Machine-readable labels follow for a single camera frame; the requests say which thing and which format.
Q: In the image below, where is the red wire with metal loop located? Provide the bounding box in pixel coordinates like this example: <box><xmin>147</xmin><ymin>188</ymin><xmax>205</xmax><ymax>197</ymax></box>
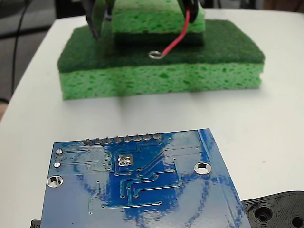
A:
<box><xmin>149</xmin><ymin>6</ymin><xmax>191</xmax><ymax>60</ymax></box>

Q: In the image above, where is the blue printed circuit board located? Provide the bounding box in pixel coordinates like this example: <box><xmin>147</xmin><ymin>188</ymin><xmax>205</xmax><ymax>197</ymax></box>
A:
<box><xmin>40</xmin><ymin>128</ymin><xmax>252</xmax><ymax>228</ymax></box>

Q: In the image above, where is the small green scouring sponge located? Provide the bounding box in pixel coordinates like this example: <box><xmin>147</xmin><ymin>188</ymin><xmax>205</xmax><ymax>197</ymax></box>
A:
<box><xmin>111</xmin><ymin>0</ymin><xmax>206</xmax><ymax>48</ymax></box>

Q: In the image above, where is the large green scouring sponge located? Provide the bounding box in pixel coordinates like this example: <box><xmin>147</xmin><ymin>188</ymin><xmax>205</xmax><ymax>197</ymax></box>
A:
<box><xmin>57</xmin><ymin>19</ymin><xmax>266</xmax><ymax>101</ymax></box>

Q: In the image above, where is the thin black cable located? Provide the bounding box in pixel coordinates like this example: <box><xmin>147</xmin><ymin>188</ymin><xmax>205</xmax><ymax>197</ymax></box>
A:
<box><xmin>10</xmin><ymin>0</ymin><xmax>30</xmax><ymax>98</ymax></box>

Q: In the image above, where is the black plastic bracket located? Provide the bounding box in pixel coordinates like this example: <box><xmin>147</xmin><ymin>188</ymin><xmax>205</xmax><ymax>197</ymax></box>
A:
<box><xmin>30</xmin><ymin>190</ymin><xmax>304</xmax><ymax>228</ymax></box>

